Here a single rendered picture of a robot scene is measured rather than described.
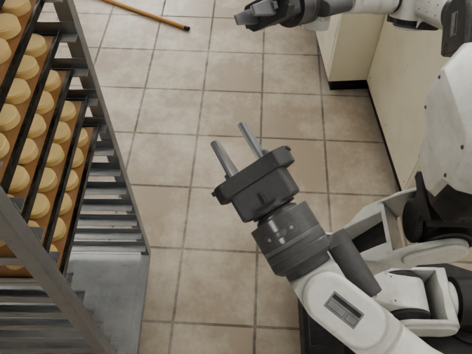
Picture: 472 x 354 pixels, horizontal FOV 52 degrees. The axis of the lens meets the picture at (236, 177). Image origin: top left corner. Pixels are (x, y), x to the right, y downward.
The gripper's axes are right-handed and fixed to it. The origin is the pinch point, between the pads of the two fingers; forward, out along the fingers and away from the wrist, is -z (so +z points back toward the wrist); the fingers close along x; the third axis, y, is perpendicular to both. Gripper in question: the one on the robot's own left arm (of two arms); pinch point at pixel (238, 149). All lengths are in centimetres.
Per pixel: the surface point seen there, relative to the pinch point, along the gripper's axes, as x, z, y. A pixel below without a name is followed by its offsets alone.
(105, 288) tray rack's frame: -86, -3, -81
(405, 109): 34, -5, -137
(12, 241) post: -35.9, -6.2, 6.4
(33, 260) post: -38.2, -3.4, 1.3
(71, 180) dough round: -41, -20, -24
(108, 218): -65, -20, -69
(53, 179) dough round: -38.5, -18.8, -14.0
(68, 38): -21.6, -40.9, -15.1
